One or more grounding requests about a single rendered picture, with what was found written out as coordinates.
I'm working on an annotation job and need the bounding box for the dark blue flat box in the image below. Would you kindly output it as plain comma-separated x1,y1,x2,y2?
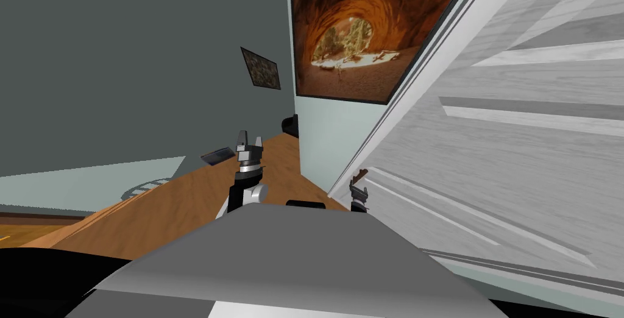
200,147,237,167

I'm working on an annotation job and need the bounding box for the black rounded object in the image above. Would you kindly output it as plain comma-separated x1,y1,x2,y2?
281,114,300,139

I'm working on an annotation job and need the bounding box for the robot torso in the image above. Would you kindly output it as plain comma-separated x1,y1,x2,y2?
63,199,514,318

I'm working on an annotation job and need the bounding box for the white panelled door leaf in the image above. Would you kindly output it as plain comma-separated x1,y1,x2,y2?
325,0,624,305

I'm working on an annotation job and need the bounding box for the large orange cave picture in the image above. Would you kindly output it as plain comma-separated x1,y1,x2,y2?
288,0,483,107

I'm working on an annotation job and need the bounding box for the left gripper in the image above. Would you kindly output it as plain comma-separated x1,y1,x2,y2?
236,130,264,167

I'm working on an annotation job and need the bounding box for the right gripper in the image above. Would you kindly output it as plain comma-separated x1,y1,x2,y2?
348,184,369,203

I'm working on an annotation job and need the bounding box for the small dark framed picture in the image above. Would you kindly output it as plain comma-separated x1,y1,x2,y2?
239,46,283,91

